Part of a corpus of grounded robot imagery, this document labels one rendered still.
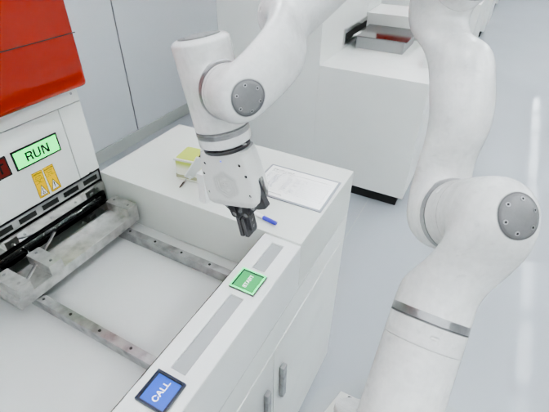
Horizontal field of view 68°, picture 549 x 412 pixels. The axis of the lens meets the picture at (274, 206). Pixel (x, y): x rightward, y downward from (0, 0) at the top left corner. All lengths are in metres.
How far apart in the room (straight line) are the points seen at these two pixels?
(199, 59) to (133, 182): 0.64
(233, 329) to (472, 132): 0.52
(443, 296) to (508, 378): 1.43
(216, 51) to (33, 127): 0.61
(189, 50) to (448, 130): 0.41
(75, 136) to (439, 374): 0.97
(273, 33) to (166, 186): 0.66
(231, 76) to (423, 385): 0.50
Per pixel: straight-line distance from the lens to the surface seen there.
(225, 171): 0.64
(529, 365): 2.15
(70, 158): 1.17
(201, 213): 1.03
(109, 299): 1.05
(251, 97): 0.53
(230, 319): 0.77
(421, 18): 0.82
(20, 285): 1.04
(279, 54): 0.55
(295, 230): 0.94
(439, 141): 0.71
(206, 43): 0.58
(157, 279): 1.06
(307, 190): 1.06
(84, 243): 1.13
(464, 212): 0.62
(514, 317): 2.30
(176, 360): 0.74
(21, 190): 1.12
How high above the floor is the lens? 1.57
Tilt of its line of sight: 37 degrees down
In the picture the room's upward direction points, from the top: 1 degrees clockwise
